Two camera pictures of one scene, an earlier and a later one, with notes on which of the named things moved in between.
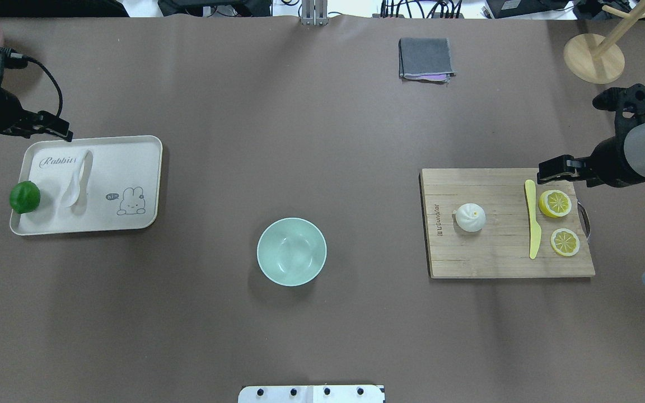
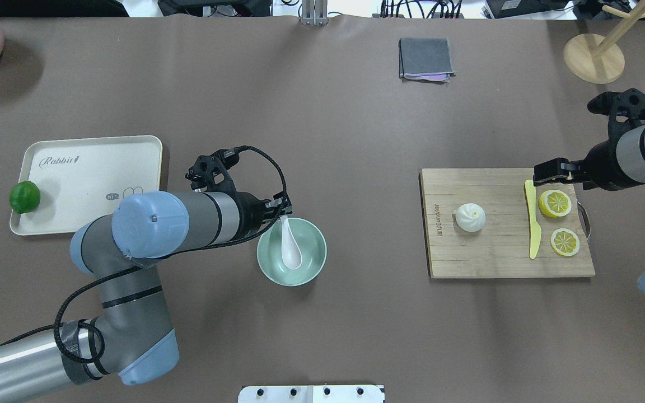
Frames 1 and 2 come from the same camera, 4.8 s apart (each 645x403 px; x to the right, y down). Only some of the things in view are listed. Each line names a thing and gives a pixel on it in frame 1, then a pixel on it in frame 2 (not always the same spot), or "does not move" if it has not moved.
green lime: x=24 y=197 does not move
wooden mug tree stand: x=598 y=59 does not move
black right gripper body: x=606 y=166 does not move
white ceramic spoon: x=71 y=193 to x=291 y=254
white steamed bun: x=470 y=217 does not move
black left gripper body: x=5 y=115 to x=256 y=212
